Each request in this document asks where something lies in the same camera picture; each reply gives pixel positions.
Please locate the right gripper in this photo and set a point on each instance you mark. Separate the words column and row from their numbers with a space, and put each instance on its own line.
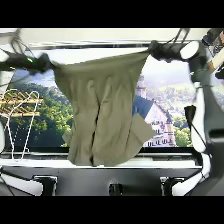
column 159, row 50

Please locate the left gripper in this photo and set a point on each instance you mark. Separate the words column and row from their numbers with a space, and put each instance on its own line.
column 41, row 63

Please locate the olive T-shirt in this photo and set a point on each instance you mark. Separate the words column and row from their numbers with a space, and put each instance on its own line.
column 103, row 106

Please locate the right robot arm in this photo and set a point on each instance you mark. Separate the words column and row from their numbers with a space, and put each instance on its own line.
column 200, row 110

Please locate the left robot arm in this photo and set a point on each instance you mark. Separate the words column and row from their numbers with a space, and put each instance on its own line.
column 16, row 60

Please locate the brown clothes hanger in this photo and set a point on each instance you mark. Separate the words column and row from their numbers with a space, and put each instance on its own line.
column 23, row 114
column 23, row 101

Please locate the silver frame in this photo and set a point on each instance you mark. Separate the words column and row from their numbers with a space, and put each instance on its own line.
column 166, row 164

